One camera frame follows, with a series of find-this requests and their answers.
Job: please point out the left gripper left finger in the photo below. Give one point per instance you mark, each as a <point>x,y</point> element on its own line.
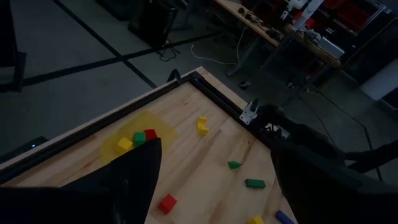
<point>93,202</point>

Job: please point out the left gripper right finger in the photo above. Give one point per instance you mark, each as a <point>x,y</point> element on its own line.
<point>335,202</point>

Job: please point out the long blue-purple block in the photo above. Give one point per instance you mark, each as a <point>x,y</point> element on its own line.
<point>283,217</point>

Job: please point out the yellow cube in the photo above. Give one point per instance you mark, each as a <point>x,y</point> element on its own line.
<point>255,220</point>
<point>125,144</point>

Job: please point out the red cube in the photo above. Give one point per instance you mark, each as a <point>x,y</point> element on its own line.
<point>167,203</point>
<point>150,134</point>

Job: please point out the green cube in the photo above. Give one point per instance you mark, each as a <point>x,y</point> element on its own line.
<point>234,164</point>
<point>139,138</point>

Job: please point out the long green block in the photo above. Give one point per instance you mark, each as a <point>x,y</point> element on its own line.
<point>255,183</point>

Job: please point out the yellow arch block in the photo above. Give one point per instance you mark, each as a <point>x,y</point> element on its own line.
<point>202,126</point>

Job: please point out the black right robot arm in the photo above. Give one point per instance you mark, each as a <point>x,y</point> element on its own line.
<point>295,133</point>

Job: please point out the black floor device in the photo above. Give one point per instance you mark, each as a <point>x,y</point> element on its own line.
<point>25,149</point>

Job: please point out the yellow translucent plastic bin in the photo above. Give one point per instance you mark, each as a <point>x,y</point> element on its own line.
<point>146,119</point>

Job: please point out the wooden workbench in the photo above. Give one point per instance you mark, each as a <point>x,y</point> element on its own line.
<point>326,57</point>

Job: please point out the grey metal box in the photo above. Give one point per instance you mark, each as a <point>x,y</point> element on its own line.
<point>331,46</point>

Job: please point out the red storage bin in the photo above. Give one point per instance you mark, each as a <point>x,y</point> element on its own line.
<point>351,15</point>

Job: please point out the black computer tower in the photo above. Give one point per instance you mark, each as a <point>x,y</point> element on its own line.
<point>152,21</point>

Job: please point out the black folding partition screen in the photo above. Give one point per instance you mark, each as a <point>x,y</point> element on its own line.
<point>6,31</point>

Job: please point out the black diagonal frame strut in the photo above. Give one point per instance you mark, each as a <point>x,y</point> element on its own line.
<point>373,158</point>

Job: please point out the white metal bracket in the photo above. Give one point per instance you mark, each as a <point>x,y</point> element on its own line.
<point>248,114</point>

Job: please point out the black frame clamp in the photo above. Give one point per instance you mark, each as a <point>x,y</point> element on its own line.
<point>174,76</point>

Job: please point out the black aluminium table frame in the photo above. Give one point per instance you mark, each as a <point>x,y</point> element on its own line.
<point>219,99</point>

